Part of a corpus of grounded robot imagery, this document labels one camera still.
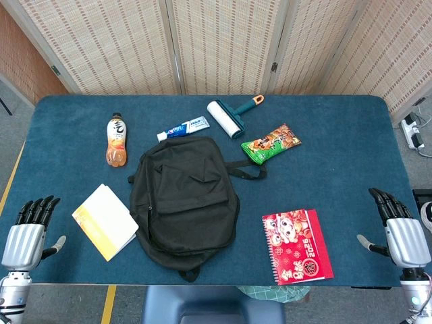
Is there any teal lint roller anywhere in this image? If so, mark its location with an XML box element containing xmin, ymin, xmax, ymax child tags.
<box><xmin>207</xmin><ymin>94</ymin><xmax>265</xmax><ymax>139</ymax></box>

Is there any green orange snack bag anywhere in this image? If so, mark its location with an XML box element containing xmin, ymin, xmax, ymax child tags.
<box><xmin>240</xmin><ymin>123</ymin><xmax>302</xmax><ymax>167</ymax></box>

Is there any blue felt table cover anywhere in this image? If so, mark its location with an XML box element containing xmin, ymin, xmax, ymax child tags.
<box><xmin>0</xmin><ymin>94</ymin><xmax>432</xmax><ymax>288</ymax></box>

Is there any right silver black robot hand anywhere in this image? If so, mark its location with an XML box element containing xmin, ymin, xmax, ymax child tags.
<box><xmin>356</xmin><ymin>188</ymin><xmax>432</xmax><ymax>269</ymax></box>

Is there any black box on floor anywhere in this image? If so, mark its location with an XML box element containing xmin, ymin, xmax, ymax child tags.
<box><xmin>412</xmin><ymin>188</ymin><xmax>432</xmax><ymax>213</ymax></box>

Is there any orange drink bottle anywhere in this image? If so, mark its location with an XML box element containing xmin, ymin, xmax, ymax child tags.
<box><xmin>105</xmin><ymin>112</ymin><xmax>128</xmax><ymax>168</ymax></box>

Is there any black backpack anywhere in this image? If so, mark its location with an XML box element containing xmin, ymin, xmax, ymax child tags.
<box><xmin>127</xmin><ymin>136</ymin><xmax>268</xmax><ymax>283</ymax></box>

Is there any white power strip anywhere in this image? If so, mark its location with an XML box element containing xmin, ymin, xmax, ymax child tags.
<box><xmin>400</xmin><ymin>114</ymin><xmax>425</xmax><ymax>150</ymax></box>

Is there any green checkered cloth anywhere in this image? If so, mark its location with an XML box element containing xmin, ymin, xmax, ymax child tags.
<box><xmin>238</xmin><ymin>285</ymin><xmax>311</xmax><ymax>304</ymax></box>

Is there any white yellow booklet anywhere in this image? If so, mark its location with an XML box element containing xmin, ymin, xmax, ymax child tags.
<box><xmin>71</xmin><ymin>184</ymin><xmax>140</xmax><ymax>263</ymax></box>

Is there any red spiral calendar notebook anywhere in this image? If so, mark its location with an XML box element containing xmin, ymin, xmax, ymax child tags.
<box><xmin>262</xmin><ymin>209</ymin><xmax>335</xmax><ymax>286</ymax></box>

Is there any blue chair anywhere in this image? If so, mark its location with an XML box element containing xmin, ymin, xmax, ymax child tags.
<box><xmin>140</xmin><ymin>286</ymin><xmax>287</xmax><ymax>324</ymax></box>

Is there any woven folding screen panel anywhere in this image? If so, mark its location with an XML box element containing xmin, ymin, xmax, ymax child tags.
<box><xmin>6</xmin><ymin>0</ymin><xmax>180</xmax><ymax>96</ymax></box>
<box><xmin>165</xmin><ymin>0</ymin><xmax>291</xmax><ymax>96</ymax></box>
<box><xmin>269</xmin><ymin>0</ymin><xmax>369</xmax><ymax>96</ymax></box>
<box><xmin>320</xmin><ymin>0</ymin><xmax>432</xmax><ymax>115</ymax></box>

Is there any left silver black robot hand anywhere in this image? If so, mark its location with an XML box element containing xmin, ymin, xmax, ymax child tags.
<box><xmin>1</xmin><ymin>194</ymin><xmax>68</xmax><ymax>271</ymax></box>

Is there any blue white toothpaste tube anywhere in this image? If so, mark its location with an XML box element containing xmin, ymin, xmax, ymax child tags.
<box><xmin>157</xmin><ymin>115</ymin><xmax>211</xmax><ymax>143</ymax></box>

